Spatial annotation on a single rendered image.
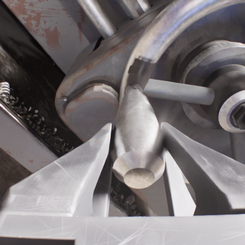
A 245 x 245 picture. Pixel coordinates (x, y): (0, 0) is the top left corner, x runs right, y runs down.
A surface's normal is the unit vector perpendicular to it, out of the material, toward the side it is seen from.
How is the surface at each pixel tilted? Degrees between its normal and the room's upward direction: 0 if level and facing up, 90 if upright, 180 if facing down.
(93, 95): 90
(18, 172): 0
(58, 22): 90
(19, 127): 90
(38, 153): 90
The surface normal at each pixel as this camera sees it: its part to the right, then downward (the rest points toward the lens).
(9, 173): 0.83, -0.45
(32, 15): -0.02, 0.57
